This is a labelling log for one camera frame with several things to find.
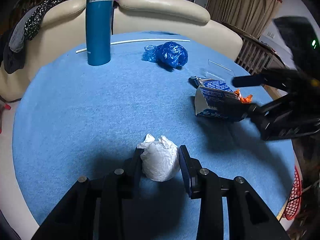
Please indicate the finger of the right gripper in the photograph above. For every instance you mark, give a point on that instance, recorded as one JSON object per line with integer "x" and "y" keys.
{"x": 273, "y": 77}
{"x": 234, "y": 110}

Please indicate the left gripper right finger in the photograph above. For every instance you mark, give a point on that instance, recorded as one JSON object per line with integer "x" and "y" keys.
{"x": 227, "y": 203}

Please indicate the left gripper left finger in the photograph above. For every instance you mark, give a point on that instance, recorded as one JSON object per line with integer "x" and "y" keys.
{"x": 93, "y": 209}

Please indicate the blue carton box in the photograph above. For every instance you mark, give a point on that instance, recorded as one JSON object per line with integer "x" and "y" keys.
{"x": 206, "y": 98}

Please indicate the orange wrapper scrap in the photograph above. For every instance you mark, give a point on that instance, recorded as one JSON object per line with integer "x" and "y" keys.
{"x": 243, "y": 99}

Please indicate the blue plastic bag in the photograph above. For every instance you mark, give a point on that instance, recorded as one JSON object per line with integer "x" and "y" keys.
{"x": 169, "y": 54}

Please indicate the white tissue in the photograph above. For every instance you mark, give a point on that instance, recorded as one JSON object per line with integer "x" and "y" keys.
{"x": 160, "y": 159}

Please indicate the blue foil snack packet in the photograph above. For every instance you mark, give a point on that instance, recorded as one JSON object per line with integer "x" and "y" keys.
{"x": 209, "y": 83}

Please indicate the wooden baby crib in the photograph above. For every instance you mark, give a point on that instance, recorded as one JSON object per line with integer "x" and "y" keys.
{"x": 254, "y": 55}

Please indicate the clear plastic sheet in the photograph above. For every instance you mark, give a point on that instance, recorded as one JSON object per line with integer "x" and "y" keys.
{"x": 216, "y": 71}

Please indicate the red plastic mesh basket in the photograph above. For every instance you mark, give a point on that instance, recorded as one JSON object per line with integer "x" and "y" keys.
{"x": 293, "y": 204}

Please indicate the beige striped curtain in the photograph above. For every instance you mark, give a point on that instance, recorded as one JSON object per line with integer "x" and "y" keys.
{"x": 250, "y": 16}

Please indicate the blue table cloth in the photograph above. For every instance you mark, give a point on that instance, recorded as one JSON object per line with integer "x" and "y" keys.
{"x": 78, "y": 120}

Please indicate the white air conditioner unit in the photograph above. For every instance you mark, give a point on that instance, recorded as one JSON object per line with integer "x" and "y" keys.
{"x": 202, "y": 3}

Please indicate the white thin rod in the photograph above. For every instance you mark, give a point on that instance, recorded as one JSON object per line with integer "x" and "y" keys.
{"x": 139, "y": 40}

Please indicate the blue thermos bottle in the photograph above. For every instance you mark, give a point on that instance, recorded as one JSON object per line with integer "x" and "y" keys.
{"x": 98, "y": 31}

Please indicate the cream leather sofa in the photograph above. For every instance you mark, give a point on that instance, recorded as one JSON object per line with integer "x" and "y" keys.
{"x": 63, "y": 28}

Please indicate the dark clothes on sofa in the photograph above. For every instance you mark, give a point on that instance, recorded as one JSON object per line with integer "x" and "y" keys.
{"x": 13, "y": 52}

